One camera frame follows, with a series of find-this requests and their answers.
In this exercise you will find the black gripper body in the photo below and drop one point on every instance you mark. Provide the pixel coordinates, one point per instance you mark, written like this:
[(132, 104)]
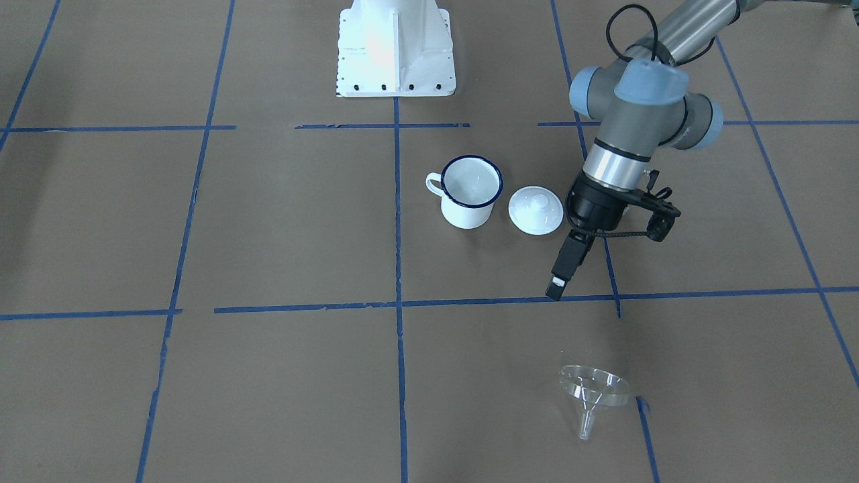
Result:
[(594, 206)]

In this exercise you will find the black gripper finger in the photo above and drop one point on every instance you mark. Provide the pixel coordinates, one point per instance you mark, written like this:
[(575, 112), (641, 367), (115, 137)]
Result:
[(563, 268), (582, 247)]

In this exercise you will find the white enamel mug lid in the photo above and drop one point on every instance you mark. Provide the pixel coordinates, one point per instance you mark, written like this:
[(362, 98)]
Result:
[(535, 210)]

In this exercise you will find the clear plastic funnel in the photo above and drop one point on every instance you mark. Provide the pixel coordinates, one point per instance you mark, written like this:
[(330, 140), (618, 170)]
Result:
[(591, 391)]

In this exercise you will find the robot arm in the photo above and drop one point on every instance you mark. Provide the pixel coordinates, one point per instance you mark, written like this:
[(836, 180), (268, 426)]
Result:
[(642, 102)]

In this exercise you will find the white enamel mug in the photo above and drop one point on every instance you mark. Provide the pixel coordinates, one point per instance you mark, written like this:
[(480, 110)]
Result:
[(468, 186)]

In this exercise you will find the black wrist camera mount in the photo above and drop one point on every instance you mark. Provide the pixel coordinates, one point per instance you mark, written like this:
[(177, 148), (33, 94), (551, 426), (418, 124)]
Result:
[(663, 212)]

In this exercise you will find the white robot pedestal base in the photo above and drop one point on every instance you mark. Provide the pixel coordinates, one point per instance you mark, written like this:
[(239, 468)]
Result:
[(395, 48)]

